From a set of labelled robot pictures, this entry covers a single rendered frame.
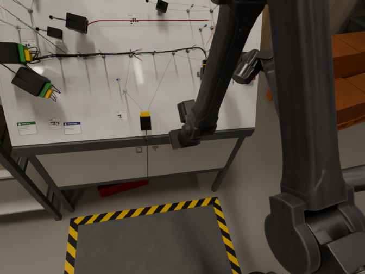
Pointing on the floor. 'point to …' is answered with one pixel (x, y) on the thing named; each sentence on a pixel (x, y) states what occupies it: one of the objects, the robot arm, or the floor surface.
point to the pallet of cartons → (348, 78)
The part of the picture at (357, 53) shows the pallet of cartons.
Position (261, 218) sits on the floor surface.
